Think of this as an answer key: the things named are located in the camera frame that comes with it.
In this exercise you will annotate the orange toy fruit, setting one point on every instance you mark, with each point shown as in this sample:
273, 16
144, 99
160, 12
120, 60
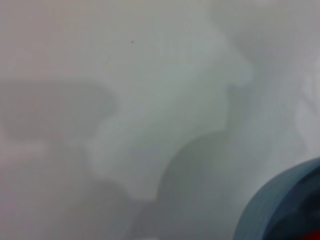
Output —
313, 236

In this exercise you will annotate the blue bowl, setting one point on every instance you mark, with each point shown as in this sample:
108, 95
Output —
275, 200

